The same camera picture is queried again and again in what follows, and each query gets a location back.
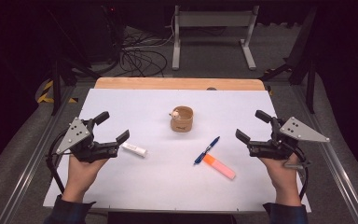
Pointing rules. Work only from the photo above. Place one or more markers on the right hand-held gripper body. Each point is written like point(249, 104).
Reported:
point(276, 146)

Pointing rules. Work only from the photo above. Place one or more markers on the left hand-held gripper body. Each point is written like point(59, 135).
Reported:
point(84, 146)

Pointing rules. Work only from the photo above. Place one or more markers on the white glue stick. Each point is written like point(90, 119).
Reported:
point(134, 149)

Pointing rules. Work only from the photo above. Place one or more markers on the blue pen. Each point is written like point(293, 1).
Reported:
point(206, 150)

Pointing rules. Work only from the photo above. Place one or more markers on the orange pink highlighter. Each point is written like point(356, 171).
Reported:
point(220, 168)

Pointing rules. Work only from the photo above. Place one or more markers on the wooden pen holder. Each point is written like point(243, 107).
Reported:
point(181, 124)

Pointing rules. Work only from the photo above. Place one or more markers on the person's left hand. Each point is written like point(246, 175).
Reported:
point(80, 177)

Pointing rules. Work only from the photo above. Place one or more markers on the person's right hand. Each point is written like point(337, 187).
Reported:
point(284, 183)

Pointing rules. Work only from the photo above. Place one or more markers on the black tripod stand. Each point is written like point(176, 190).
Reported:
point(56, 87)

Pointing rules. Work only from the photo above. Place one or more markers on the black slanted stand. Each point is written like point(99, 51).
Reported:
point(310, 87)

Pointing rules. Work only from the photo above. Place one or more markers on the yellow black hazard tape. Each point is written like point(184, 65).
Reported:
point(45, 99)

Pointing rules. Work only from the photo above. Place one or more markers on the white table cover sheet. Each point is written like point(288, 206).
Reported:
point(167, 193)

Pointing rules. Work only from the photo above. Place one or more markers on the black computer tower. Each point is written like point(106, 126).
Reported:
point(102, 31)

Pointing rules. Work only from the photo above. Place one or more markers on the grey metal stand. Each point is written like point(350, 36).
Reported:
point(214, 19)

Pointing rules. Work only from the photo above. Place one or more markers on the aluminium floor rail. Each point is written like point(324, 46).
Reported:
point(338, 174)
point(26, 174)

